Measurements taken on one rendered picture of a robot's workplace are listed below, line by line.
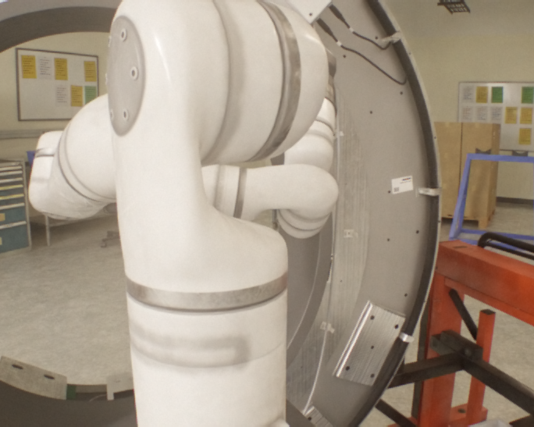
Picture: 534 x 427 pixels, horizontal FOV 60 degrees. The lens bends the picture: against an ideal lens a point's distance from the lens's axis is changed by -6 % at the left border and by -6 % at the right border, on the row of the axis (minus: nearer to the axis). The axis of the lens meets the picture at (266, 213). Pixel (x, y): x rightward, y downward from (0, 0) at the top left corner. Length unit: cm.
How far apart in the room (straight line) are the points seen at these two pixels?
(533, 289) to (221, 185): 101
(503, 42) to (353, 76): 865
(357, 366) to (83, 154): 81
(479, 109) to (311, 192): 891
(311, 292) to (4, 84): 603
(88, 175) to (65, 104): 673
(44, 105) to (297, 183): 642
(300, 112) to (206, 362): 13
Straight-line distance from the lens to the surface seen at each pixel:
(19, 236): 569
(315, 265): 91
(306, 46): 26
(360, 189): 97
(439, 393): 190
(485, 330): 160
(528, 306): 145
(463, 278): 162
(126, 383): 127
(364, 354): 108
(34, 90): 688
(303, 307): 94
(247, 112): 23
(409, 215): 105
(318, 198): 60
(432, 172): 104
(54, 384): 127
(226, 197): 61
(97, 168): 40
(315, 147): 67
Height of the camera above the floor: 136
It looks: 11 degrees down
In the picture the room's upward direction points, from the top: straight up
